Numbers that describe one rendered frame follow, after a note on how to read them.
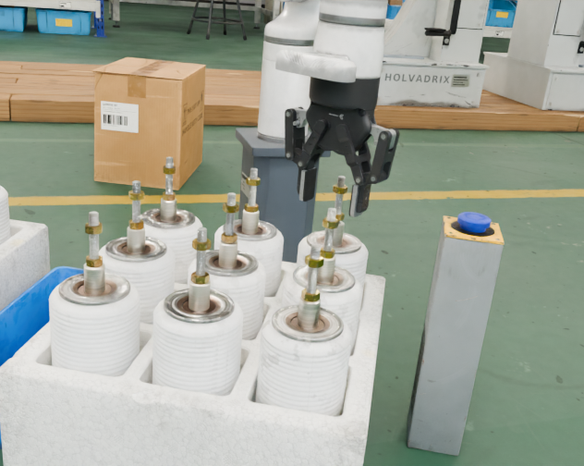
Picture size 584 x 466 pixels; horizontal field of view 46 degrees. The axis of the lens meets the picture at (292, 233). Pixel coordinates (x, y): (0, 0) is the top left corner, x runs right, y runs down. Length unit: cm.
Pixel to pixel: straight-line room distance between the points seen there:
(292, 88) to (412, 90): 182
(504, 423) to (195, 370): 53
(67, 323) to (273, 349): 22
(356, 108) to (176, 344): 31
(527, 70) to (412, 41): 63
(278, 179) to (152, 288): 45
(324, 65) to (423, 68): 234
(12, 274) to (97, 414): 38
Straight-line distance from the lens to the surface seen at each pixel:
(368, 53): 73
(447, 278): 87
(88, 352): 77
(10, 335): 106
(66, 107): 262
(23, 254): 111
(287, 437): 71
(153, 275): 85
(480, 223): 86
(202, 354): 72
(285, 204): 125
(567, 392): 121
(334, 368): 71
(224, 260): 84
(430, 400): 95
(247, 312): 83
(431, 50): 320
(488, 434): 106
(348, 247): 92
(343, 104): 73
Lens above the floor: 60
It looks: 21 degrees down
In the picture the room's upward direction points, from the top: 5 degrees clockwise
